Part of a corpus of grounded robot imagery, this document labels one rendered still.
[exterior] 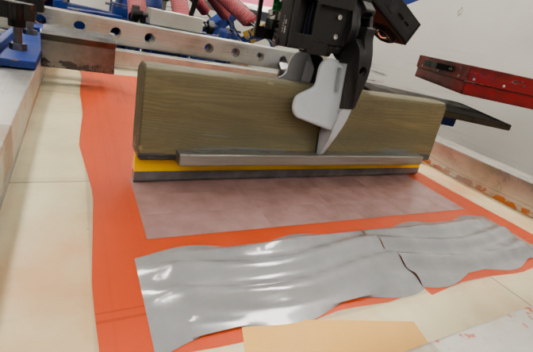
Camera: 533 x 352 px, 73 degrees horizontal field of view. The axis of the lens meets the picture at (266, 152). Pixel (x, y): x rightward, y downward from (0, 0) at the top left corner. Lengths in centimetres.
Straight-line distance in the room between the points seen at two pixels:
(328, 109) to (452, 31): 249
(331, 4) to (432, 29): 260
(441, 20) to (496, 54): 49
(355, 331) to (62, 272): 16
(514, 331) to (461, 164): 36
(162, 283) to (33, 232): 9
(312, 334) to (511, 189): 37
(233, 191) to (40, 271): 16
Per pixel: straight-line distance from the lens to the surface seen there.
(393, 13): 38
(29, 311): 21
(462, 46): 273
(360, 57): 32
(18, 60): 52
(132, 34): 85
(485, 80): 131
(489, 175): 54
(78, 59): 61
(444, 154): 57
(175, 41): 87
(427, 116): 47
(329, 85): 33
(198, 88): 29
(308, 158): 35
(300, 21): 31
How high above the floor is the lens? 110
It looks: 20 degrees down
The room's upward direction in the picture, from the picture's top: 12 degrees clockwise
